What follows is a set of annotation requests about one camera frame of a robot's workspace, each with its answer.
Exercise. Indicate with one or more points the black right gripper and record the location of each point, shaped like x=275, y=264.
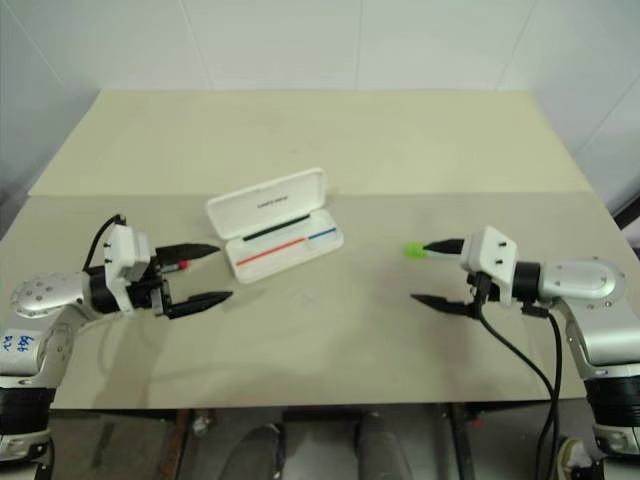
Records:
x=475, y=290

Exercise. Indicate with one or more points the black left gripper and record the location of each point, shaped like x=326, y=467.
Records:
x=150, y=297

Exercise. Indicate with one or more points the black marker with red cap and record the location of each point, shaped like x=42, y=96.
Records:
x=184, y=265

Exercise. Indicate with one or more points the white stick with green cap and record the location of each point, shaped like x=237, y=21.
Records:
x=415, y=250

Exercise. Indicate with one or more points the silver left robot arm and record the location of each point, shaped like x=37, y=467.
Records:
x=45, y=295

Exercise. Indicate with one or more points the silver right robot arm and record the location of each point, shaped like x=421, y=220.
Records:
x=580, y=280

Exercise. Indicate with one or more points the white hard pencil case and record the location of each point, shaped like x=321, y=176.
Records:
x=270, y=200

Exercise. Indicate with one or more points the rusty brown table leg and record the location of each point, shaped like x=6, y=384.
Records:
x=455, y=440
x=182, y=445

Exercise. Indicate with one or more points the dark rounded shape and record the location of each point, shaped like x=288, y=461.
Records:
x=260, y=450

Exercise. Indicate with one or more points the white and green shoe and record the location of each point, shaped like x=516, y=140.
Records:
x=572, y=460

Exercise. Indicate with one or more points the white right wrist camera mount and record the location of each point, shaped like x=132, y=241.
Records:
x=492, y=250

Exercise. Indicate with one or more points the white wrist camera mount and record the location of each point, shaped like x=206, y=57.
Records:
x=120, y=255
x=492, y=250

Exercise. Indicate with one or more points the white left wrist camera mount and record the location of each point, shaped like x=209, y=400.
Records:
x=120, y=255

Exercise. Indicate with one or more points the dark object beside wall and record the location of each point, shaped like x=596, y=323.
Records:
x=627, y=210

